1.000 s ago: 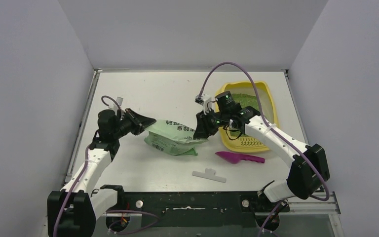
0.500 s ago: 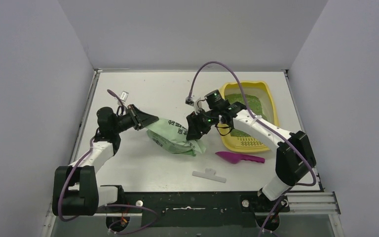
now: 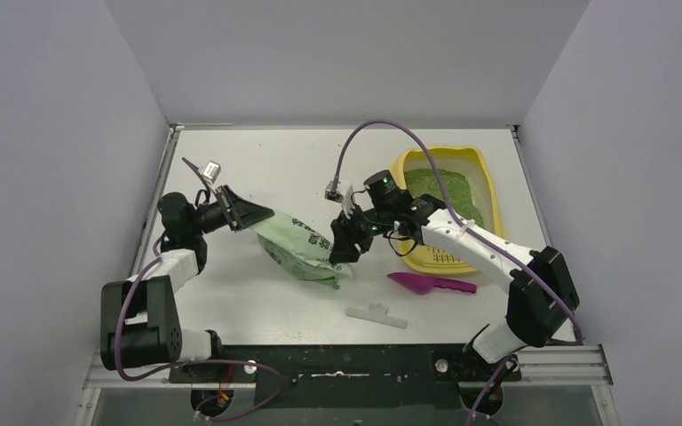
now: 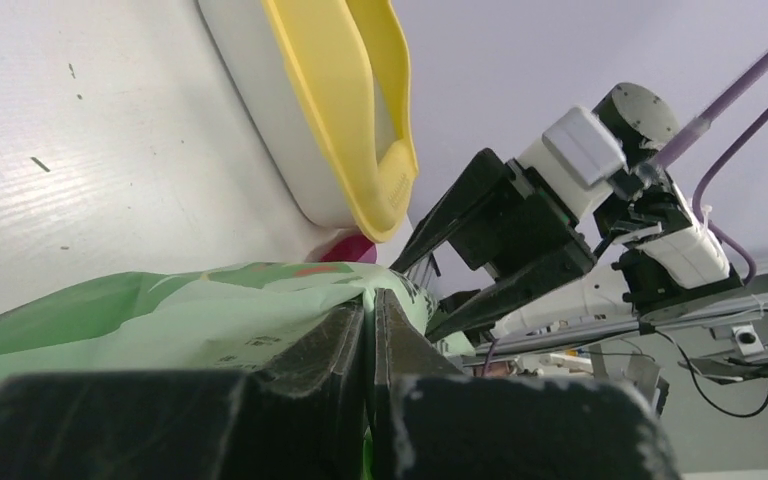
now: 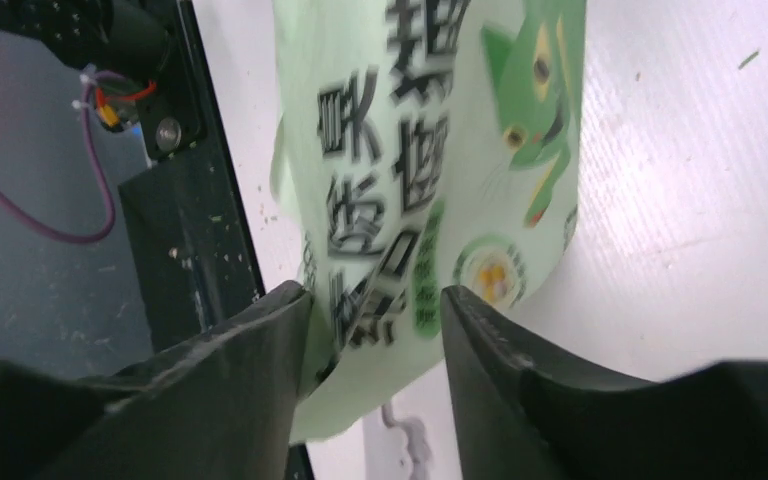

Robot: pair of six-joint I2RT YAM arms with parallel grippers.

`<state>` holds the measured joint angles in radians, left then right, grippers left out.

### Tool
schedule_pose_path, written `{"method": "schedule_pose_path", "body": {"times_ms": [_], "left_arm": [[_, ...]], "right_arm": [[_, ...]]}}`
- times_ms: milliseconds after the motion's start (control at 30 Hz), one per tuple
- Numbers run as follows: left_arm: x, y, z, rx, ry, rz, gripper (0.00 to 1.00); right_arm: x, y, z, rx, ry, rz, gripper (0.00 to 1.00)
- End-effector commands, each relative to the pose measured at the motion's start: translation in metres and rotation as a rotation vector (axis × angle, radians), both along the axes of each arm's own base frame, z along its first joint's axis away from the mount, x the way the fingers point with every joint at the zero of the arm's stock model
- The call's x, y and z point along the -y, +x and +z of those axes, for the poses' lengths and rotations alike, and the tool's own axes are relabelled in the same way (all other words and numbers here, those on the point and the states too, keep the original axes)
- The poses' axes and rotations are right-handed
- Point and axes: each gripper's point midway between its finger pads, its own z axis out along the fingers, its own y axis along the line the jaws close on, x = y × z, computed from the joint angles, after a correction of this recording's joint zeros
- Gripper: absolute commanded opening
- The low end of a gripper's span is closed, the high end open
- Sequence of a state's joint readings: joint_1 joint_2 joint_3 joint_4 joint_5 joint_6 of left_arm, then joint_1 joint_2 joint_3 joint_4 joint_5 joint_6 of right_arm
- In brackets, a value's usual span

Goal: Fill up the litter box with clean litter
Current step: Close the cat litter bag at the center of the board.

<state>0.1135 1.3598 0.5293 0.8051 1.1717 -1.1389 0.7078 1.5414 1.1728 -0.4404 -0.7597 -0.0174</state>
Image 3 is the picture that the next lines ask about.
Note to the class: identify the yellow litter box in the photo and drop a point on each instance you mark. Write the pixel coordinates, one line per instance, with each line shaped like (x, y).
(466, 160)

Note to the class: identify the magenta plastic scoop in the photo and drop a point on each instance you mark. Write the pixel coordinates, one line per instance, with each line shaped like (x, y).
(423, 284)

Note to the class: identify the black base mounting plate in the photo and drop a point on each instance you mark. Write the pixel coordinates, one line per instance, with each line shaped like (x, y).
(350, 376)

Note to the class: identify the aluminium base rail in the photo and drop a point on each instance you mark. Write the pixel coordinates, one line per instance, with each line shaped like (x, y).
(553, 365)

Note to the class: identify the green cat litter bag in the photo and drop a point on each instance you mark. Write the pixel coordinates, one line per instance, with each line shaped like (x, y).
(300, 251)

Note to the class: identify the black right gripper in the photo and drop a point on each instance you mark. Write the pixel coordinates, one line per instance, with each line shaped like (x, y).
(353, 226)

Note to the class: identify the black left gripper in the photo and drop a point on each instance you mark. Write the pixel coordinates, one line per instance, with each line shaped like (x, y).
(241, 213)

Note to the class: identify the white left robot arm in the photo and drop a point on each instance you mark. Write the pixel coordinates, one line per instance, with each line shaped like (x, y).
(140, 324)

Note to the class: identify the white bag sealing clip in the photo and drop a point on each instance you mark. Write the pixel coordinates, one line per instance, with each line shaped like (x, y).
(377, 313)

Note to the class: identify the green litter in box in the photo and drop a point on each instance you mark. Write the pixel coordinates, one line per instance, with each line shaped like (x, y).
(421, 181)

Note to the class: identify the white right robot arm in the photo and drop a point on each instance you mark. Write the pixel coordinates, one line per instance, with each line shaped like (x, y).
(541, 292)

